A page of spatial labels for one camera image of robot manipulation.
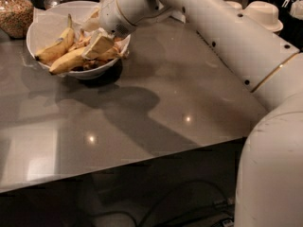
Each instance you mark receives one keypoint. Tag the lower power strip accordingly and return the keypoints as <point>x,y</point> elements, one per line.
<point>227,222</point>

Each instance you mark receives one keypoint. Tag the left glass cereal jar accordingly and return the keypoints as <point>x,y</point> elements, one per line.
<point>16,17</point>

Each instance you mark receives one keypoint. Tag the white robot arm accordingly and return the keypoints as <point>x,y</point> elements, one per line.
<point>269,190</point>

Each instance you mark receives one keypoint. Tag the left yellow banana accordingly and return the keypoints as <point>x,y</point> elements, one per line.
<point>59,47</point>

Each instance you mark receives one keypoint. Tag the yellow banana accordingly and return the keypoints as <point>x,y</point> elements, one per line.
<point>59,47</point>
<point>75,61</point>

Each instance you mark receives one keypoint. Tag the white bowl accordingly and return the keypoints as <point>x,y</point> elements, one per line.
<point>91,73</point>

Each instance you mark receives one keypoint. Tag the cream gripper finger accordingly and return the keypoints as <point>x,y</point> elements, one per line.
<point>92,23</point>
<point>99,44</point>

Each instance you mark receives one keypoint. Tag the front yellow banana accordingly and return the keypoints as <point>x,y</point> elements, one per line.
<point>75,61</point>

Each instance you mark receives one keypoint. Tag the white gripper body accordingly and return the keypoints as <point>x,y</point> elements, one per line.
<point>110,15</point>

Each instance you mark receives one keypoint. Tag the left stack paper bowls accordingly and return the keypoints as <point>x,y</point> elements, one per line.
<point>235,5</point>

